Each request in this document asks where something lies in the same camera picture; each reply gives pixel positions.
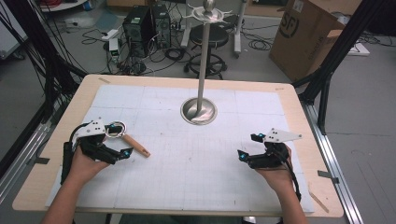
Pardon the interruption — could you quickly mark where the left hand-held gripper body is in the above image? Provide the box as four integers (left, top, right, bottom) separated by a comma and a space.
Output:
73, 117, 120, 164

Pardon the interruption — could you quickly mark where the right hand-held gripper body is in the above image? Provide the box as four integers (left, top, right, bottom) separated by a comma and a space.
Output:
247, 127, 304, 171

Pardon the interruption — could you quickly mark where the metal strainer with wooden handle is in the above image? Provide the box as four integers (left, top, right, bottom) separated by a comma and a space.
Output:
105, 120, 152, 159

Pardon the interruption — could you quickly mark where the person's right hand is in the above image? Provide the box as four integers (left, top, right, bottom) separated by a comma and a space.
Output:
255, 145, 296, 196

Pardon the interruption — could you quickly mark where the person's left hand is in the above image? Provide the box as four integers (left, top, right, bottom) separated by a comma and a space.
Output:
65, 145, 110, 187

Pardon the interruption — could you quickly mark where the white grid mat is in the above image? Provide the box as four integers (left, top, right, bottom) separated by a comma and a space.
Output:
45, 84, 316, 215

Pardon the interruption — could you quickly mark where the black tape piece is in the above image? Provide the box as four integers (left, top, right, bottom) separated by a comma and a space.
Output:
33, 156, 51, 166
317, 169, 340, 185

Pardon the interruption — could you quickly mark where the small white device box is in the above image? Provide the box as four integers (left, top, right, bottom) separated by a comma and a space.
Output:
107, 37, 121, 63

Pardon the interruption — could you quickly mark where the white power strip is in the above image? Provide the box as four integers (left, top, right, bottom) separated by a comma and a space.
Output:
100, 28, 120, 42

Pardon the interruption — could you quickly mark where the metal utensil stand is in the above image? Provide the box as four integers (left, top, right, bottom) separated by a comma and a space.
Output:
179, 0, 234, 127

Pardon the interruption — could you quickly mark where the large black computer tower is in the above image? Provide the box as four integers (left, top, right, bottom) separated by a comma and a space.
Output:
121, 5, 156, 59

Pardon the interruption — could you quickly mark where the brown cardboard box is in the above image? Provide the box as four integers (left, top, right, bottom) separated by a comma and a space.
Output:
268, 0, 364, 83

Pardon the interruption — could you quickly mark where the black round stool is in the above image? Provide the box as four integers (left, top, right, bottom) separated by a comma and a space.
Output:
184, 23, 231, 80

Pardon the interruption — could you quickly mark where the slim black computer tower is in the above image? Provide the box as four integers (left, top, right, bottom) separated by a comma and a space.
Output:
151, 3, 173, 49

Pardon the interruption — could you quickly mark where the white round table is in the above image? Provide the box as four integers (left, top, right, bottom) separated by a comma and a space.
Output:
38, 0, 91, 14

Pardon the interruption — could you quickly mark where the white flat floor board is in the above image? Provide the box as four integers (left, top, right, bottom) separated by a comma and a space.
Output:
346, 41, 372, 58

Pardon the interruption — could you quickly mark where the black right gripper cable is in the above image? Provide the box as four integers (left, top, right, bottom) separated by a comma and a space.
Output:
279, 151, 303, 202

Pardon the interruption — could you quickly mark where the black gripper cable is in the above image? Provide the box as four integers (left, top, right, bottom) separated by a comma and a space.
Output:
279, 151, 303, 202
60, 122, 92, 185

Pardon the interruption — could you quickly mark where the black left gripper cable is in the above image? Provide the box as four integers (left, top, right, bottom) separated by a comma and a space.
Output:
60, 122, 92, 185

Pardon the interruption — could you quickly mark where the aluminium rail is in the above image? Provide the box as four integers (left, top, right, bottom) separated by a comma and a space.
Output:
299, 100, 364, 224
0, 102, 64, 204

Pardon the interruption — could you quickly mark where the black metal frame post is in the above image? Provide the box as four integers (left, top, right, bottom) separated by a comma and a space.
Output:
291, 0, 390, 136
11, 0, 89, 123

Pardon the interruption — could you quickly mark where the black floor cable bundle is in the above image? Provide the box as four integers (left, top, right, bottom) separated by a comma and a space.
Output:
241, 23, 278, 52

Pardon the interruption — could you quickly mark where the white stand frame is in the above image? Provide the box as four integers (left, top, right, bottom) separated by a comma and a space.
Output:
179, 0, 250, 59

